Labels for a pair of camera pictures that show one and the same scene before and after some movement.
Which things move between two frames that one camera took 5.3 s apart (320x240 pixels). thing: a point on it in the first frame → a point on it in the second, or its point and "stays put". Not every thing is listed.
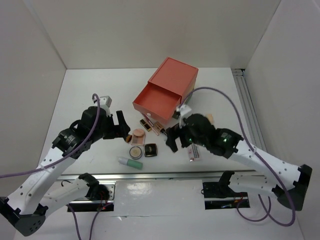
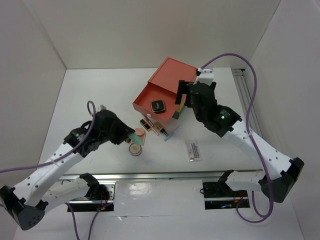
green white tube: [131, 163] → [136, 138]
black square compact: [150, 150] → [158, 106]
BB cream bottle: [158, 128] stays put
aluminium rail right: [241, 80] stays put
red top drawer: [157, 103] stays put
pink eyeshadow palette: [138, 137] stays put
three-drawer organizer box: [170, 87] stays put
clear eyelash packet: [194, 152] stays put
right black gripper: [174, 132] → [183, 88]
